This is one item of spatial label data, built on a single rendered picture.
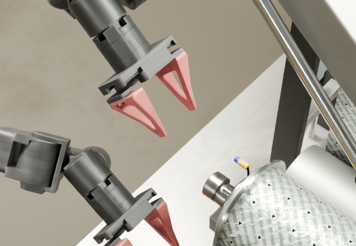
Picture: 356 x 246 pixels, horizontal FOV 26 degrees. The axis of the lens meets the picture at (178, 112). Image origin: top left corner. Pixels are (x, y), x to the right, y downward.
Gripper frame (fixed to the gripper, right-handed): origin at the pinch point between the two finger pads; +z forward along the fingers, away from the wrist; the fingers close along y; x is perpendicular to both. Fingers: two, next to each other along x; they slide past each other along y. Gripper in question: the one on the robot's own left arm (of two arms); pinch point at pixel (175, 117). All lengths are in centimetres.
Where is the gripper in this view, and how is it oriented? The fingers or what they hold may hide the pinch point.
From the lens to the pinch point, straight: 100.6
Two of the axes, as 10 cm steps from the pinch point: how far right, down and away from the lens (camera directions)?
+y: -6.6, 5.8, -4.8
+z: 5.7, 8.0, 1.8
